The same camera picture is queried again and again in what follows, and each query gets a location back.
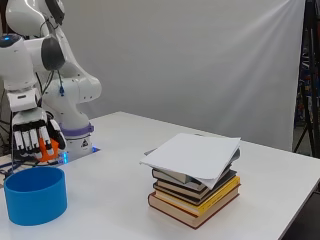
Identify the yellow book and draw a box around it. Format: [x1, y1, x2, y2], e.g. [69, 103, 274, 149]
[154, 175, 242, 217]

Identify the blue-lit connector block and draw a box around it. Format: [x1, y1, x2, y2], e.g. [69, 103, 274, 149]
[54, 150, 70, 166]

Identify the black tripod stand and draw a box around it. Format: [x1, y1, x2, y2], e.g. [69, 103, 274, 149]
[292, 0, 320, 158]

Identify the orange cube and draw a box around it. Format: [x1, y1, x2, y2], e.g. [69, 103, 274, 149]
[37, 136, 61, 164]

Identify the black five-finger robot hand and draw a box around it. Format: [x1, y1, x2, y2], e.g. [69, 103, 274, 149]
[11, 107, 68, 164]

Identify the grey hardcover book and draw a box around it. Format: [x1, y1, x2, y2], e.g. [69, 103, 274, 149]
[143, 147, 241, 185]

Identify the white flat booklet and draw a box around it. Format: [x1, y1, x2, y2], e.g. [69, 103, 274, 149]
[139, 132, 242, 191]

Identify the white backdrop sheet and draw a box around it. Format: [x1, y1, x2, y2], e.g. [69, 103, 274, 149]
[59, 0, 306, 153]

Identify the red-brown thick book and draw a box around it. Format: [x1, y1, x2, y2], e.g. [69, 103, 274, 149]
[147, 183, 242, 231]

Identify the blue round tub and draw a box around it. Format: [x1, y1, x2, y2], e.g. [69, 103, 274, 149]
[3, 166, 68, 227]

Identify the dark brown book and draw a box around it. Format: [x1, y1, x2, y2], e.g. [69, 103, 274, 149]
[152, 176, 240, 206]

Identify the black cover book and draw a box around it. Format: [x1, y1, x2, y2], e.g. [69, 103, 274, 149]
[152, 168, 238, 193]

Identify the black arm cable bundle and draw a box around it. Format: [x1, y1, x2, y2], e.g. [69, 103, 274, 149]
[34, 18, 66, 98]

